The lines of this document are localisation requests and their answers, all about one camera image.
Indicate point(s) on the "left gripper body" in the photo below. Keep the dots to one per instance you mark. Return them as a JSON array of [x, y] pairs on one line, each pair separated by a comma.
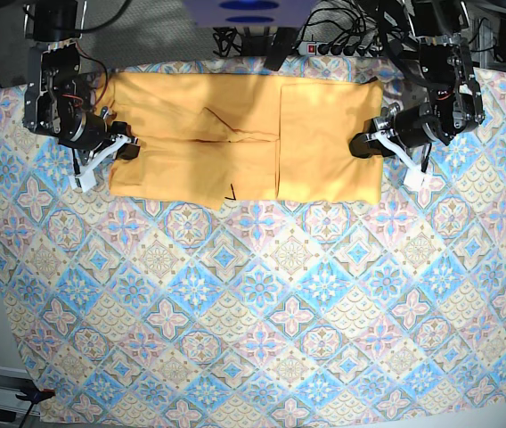
[[410, 134]]

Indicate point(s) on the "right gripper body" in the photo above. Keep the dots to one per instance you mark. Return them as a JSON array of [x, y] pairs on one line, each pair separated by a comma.
[[92, 138]]

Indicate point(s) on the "yellow T-shirt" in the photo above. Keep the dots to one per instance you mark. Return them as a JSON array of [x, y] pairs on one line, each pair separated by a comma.
[[207, 137]]

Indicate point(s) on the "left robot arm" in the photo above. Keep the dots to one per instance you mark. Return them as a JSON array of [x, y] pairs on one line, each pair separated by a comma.
[[424, 40]]

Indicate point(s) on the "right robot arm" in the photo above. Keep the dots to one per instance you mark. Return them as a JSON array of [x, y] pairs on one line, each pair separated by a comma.
[[60, 101]]

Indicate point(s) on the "white power strip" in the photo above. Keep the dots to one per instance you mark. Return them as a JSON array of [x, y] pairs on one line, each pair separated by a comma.
[[325, 49]]

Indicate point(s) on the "black clamp at table edge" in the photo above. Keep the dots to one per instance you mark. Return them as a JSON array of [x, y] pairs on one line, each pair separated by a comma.
[[283, 43]]

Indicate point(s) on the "patterned blue tile tablecloth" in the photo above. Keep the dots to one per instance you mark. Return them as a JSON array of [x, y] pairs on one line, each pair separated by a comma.
[[260, 314]]

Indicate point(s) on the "orange black clamp bottom left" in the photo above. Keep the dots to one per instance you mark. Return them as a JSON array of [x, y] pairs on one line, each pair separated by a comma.
[[34, 396]]

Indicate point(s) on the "purple base camera mount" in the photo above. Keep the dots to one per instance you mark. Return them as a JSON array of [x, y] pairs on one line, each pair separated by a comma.
[[226, 13]]

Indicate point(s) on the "white aluminium rail box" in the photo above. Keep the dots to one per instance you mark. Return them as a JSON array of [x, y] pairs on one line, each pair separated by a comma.
[[11, 382]]

